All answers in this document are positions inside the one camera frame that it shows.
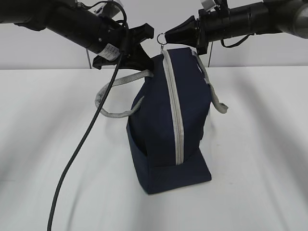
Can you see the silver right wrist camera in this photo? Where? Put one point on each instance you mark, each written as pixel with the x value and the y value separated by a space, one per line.
pixel 208 5

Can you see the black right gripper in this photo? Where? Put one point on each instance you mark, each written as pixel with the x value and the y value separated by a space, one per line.
pixel 192 32

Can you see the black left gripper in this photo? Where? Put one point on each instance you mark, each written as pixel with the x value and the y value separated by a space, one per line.
pixel 135 57

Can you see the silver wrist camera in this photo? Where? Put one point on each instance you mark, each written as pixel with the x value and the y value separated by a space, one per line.
pixel 109 9
pixel 208 5

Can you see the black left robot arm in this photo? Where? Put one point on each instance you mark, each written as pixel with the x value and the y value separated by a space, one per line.
pixel 104 32

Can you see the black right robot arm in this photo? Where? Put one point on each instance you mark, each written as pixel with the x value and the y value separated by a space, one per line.
pixel 218 22

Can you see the navy blue lunch bag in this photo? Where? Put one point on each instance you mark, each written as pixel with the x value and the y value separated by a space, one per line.
pixel 166 121

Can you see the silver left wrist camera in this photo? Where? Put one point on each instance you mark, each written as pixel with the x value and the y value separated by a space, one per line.
pixel 109 9

